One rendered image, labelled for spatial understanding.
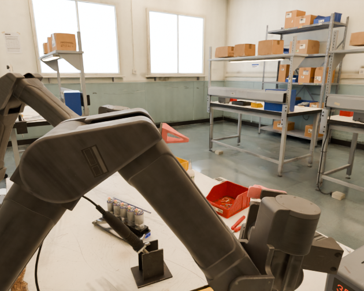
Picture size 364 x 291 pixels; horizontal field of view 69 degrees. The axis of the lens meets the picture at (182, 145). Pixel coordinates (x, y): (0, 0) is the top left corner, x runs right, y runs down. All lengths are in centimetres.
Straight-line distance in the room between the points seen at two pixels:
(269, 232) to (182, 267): 32
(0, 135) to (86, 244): 38
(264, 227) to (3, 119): 69
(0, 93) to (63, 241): 40
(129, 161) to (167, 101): 567
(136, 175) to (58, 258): 49
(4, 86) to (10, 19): 439
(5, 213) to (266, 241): 29
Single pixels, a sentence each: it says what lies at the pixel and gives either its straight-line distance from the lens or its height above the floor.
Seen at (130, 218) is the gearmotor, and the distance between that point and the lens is 74.
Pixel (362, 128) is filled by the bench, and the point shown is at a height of 71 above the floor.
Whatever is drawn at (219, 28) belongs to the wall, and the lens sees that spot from 680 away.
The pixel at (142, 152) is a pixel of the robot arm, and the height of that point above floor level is 109.
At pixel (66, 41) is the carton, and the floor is 145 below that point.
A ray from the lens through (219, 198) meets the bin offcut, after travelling 92.
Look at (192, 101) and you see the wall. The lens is 628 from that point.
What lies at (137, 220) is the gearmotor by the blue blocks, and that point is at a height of 80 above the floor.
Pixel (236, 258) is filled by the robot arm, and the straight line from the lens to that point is 34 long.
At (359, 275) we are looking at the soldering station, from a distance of 56.
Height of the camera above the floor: 116
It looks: 15 degrees down
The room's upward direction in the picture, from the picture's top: straight up
